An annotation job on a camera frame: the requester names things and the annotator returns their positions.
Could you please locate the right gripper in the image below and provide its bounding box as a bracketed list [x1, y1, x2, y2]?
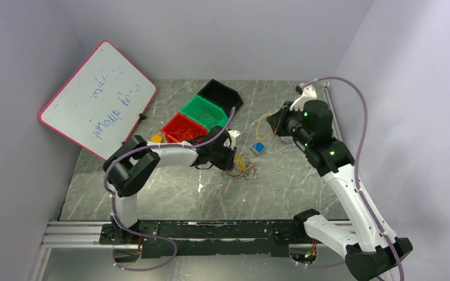
[267, 101, 312, 147]

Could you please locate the yellow cable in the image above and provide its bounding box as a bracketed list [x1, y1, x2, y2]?
[229, 154, 258, 179]
[255, 111, 275, 142]

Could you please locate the orange cable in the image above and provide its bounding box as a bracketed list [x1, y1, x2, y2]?
[168, 128, 204, 143]
[196, 110, 218, 125]

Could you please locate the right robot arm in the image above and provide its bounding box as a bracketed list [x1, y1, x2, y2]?
[266, 100, 413, 280]

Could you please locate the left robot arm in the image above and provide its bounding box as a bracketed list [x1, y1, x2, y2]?
[103, 126, 240, 244]

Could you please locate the clear plastic cup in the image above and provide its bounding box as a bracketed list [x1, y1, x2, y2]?
[281, 136, 294, 144]

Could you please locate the blue eraser block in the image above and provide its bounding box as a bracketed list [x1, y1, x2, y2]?
[250, 142, 265, 156]

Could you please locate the green plastic bin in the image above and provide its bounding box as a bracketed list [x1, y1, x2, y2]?
[180, 95, 229, 132]

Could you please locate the red plastic bin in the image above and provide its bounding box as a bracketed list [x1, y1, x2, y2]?
[160, 112, 208, 143]

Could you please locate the black plastic bin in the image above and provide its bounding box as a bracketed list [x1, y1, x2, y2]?
[197, 79, 244, 116]

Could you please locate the yellow eraser block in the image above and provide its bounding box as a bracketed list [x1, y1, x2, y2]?
[150, 134, 164, 143]

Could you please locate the pink framed whiteboard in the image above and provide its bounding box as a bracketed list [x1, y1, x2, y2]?
[39, 40, 157, 160]

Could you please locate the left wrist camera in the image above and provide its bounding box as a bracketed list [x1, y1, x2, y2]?
[224, 129, 241, 149]

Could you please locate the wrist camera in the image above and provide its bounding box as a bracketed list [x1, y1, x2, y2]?
[224, 129, 241, 149]
[289, 84, 318, 111]

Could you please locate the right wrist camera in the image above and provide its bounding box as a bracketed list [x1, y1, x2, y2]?
[289, 84, 318, 111]

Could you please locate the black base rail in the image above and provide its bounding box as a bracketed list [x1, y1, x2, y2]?
[98, 220, 313, 259]

